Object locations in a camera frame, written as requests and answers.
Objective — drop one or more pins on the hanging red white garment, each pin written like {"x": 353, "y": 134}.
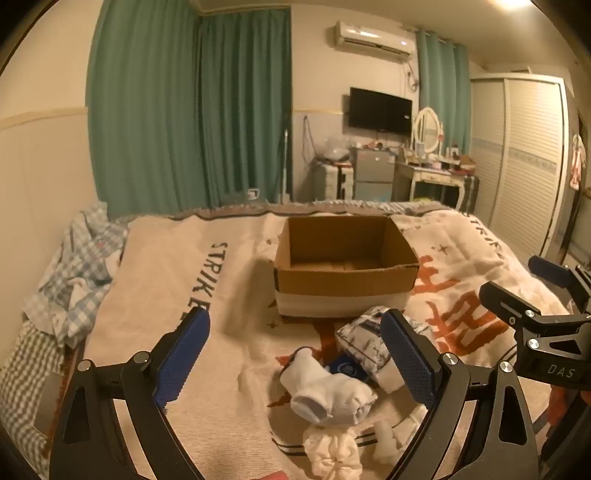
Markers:
{"x": 577, "y": 161}

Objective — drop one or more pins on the white cloth scrunchie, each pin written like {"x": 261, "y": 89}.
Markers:
{"x": 330, "y": 450}

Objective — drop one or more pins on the white dressing table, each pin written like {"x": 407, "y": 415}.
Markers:
{"x": 429, "y": 177}

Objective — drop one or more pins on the small grey fridge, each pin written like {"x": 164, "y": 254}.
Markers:
{"x": 373, "y": 173}

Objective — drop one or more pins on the white suitcase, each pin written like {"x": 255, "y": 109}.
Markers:
{"x": 330, "y": 182}

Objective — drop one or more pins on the clear plastic bag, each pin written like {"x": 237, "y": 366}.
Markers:
{"x": 335, "y": 148}

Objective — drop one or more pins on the white air conditioner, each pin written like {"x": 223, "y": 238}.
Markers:
{"x": 371, "y": 39}

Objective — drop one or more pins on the white sock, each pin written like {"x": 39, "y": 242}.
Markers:
{"x": 323, "y": 387}

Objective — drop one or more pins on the white mop pole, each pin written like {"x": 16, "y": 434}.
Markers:
{"x": 285, "y": 166}

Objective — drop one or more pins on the black wall television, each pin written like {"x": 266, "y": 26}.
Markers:
{"x": 379, "y": 110}

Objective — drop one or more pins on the dark blue small packet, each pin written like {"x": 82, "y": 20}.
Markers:
{"x": 346, "y": 368}

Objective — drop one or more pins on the clutter of cosmetics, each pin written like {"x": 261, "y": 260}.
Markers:
{"x": 443, "y": 161}

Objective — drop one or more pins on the blue checked quilt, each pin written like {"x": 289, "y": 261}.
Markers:
{"x": 78, "y": 277}

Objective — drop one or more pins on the ceiling light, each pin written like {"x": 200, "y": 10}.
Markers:
{"x": 508, "y": 2}

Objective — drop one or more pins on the dark suitcase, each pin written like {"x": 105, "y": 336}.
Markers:
{"x": 471, "y": 191}

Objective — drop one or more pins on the beige printed blanket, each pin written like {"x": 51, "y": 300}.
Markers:
{"x": 231, "y": 323}

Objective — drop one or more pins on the oval white vanity mirror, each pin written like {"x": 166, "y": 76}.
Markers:
{"x": 427, "y": 129}

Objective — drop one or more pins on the yellow bag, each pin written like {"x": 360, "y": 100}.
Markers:
{"x": 425, "y": 199}

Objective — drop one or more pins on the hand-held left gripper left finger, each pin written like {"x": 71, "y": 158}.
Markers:
{"x": 182, "y": 355}

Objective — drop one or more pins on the green corner curtain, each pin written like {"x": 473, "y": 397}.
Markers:
{"x": 244, "y": 106}

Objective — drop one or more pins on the patterned tissue pack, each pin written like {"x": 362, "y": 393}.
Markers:
{"x": 362, "y": 339}

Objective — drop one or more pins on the cardboard box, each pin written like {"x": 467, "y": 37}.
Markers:
{"x": 341, "y": 288}

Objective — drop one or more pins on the white louvred wardrobe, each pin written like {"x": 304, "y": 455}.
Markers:
{"x": 526, "y": 161}

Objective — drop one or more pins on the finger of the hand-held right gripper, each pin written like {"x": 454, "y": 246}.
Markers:
{"x": 505, "y": 302}
{"x": 551, "y": 272}

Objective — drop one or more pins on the wide green curtain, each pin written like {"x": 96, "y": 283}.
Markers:
{"x": 143, "y": 115}

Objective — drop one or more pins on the narrow green curtain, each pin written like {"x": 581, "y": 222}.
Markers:
{"x": 443, "y": 92}

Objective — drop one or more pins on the clear water jug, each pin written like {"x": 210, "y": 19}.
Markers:
{"x": 253, "y": 194}

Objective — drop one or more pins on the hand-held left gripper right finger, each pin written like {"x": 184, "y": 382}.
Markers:
{"x": 408, "y": 360}

